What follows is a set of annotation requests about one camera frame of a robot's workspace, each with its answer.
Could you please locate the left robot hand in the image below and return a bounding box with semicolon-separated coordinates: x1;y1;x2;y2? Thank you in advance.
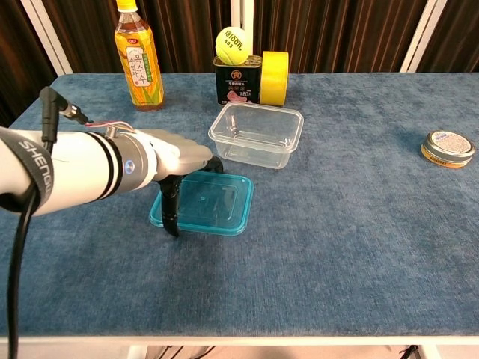
136;129;225;239

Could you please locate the blue plastic lid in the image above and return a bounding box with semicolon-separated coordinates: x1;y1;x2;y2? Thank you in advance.
149;171;255;237

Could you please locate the clear plastic container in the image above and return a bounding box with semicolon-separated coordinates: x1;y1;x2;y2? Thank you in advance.
207;102;305;170

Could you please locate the small round silver can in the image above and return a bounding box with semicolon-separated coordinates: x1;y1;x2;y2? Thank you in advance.
420;130;476;169

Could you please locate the yellow tea bottle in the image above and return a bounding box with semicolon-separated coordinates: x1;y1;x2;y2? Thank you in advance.
114;0;165;112

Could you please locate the dark brown pleated curtain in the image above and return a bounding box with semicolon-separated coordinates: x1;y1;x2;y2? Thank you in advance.
0;0;479;117

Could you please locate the yellow tennis ball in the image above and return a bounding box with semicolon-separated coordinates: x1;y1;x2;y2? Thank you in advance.
215;26;248;64

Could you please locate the yellow tape roll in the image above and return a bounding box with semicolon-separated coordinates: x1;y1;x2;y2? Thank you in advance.
260;50;290;106

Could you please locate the blue table cloth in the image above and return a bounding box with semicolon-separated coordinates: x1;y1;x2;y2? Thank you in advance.
0;73;479;337

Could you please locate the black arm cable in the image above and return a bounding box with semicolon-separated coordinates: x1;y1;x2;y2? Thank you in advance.
7;86;91;359

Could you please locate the grey arm strap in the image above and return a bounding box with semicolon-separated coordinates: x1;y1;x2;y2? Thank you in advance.
0;129;55;214

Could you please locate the white frame post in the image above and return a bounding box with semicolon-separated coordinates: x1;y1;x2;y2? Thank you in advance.
20;0;74;76
399;0;448;73
230;0;255;43

